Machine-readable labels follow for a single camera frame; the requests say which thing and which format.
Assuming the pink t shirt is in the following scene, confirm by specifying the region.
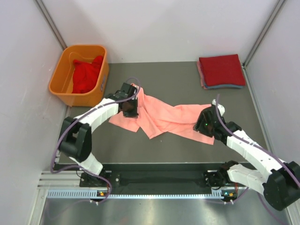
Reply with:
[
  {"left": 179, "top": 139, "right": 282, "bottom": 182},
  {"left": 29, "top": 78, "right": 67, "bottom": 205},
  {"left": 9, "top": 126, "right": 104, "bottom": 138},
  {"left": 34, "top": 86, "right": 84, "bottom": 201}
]
[
  {"left": 109, "top": 89, "right": 214, "bottom": 145},
  {"left": 197, "top": 61, "right": 207, "bottom": 90}
]

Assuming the grey slotted cable duct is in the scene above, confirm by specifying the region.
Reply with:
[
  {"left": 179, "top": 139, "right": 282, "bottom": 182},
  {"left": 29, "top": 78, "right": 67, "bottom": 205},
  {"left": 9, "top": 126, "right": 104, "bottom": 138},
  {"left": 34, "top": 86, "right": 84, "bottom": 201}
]
[{"left": 47, "top": 189, "right": 237, "bottom": 199}]

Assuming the red crumpled t shirt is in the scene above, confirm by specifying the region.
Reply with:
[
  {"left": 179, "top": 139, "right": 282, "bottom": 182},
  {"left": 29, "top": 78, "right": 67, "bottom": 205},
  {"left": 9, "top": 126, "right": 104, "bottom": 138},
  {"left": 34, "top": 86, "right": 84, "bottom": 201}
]
[{"left": 72, "top": 55, "right": 104, "bottom": 94}]

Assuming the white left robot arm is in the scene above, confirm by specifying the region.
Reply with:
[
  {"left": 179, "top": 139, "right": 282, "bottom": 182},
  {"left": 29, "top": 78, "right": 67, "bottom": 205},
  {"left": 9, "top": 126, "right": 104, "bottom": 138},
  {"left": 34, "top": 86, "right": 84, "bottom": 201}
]
[{"left": 57, "top": 82, "right": 141, "bottom": 187}]

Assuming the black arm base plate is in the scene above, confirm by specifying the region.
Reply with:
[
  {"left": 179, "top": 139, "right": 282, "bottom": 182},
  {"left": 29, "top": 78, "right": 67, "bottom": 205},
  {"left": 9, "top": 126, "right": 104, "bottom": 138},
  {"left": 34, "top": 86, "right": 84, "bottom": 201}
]
[{"left": 95, "top": 163, "right": 234, "bottom": 194}]

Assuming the pink folded t shirt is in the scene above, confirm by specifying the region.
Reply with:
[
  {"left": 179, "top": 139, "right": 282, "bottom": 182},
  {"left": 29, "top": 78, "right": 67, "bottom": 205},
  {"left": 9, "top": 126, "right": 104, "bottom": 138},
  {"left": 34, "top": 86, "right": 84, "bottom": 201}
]
[{"left": 197, "top": 61, "right": 207, "bottom": 90}]

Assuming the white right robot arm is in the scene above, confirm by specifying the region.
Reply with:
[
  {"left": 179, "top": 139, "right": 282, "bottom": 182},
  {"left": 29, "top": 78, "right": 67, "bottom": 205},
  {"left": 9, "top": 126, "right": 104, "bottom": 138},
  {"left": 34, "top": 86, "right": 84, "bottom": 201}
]
[{"left": 193, "top": 100, "right": 300, "bottom": 211}]

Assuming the right aluminium corner post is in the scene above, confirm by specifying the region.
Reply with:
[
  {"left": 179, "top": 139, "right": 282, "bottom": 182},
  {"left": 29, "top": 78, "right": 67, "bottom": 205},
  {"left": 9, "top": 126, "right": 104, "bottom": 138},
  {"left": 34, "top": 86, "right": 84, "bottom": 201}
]
[{"left": 242, "top": 0, "right": 287, "bottom": 68}]

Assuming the left aluminium corner post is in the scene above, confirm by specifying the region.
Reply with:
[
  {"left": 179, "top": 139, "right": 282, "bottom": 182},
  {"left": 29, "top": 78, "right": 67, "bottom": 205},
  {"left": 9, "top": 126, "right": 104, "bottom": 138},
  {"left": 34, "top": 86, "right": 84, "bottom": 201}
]
[{"left": 34, "top": 0, "right": 67, "bottom": 50}]

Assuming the orange plastic bin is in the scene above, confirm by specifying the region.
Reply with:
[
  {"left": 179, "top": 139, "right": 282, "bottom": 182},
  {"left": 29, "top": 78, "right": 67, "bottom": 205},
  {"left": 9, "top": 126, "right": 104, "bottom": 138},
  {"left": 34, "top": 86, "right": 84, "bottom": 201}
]
[{"left": 49, "top": 45, "right": 109, "bottom": 107}]

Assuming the aluminium corner post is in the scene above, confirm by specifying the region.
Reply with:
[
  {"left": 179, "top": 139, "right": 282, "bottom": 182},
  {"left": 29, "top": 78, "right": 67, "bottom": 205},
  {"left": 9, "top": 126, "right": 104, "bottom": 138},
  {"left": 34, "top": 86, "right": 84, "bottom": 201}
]
[
  {"left": 242, "top": 0, "right": 287, "bottom": 68},
  {"left": 34, "top": 0, "right": 67, "bottom": 50}
]

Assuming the aluminium frame rail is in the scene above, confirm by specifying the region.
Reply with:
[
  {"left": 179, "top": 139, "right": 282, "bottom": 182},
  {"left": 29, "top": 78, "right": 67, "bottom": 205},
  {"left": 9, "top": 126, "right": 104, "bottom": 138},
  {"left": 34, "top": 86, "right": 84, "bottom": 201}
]
[{"left": 37, "top": 171, "right": 81, "bottom": 189}]

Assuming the blue folded t shirt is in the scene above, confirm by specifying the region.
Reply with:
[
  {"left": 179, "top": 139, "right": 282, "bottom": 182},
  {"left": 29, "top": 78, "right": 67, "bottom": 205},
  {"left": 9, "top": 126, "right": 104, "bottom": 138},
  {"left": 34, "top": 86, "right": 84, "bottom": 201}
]
[{"left": 201, "top": 80, "right": 244, "bottom": 89}]

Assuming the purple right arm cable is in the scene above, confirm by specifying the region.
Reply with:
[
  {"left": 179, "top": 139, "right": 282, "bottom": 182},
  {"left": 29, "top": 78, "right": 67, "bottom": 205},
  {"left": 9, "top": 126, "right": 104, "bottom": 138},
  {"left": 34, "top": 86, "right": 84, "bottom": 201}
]
[{"left": 215, "top": 94, "right": 300, "bottom": 186}]

